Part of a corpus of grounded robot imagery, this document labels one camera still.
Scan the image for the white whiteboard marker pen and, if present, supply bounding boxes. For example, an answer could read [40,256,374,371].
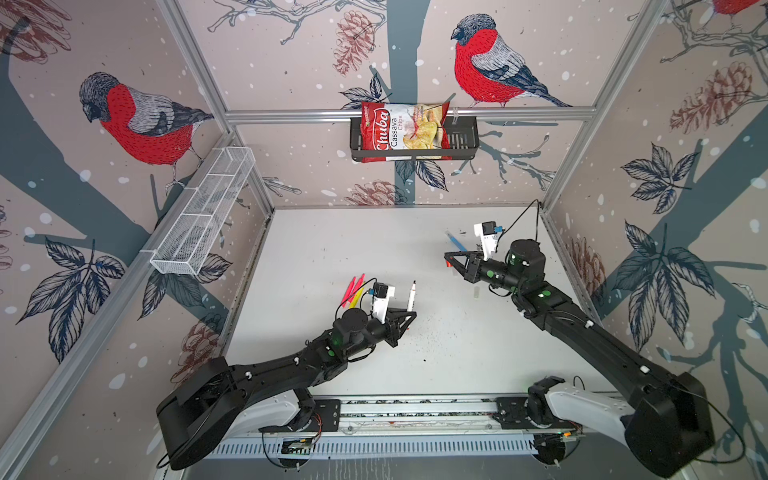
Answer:
[407,280,417,312]

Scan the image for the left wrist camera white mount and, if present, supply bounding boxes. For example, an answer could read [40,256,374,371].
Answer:
[371,282,395,324]

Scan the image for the white wire mesh shelf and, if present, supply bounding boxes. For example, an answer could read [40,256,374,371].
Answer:
[150,146,255,276]

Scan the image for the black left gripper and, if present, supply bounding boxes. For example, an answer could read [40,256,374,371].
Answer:
[343,307,417,360]

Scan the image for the yellow highlighter pen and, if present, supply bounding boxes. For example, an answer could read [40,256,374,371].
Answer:
[349,288,366,308]

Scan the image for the black wire wall basket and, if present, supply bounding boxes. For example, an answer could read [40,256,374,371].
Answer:
[349,116,480,163]

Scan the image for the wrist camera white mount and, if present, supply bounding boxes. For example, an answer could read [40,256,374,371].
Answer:
[371,282,395,324]
[474,221,504,260]

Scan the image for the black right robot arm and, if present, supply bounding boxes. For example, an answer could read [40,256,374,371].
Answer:
[444,239,715,478]

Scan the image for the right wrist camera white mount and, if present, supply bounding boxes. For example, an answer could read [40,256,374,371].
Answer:
[474,221,504,260]

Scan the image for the blue marker pen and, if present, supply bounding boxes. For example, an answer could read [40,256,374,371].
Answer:
[445,230,467,252]

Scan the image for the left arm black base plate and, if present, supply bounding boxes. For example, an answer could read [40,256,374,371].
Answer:
[258,398,341,434]

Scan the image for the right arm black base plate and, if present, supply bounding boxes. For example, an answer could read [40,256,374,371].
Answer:
[491,396,577,431]

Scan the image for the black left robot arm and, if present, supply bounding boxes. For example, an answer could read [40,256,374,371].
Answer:
[156,308,417,470]

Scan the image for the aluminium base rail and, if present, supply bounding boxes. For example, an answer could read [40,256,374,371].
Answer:
[173,392,619,436]

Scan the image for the red cassava chips bag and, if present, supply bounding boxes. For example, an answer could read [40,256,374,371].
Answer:
[359,102,450,163]

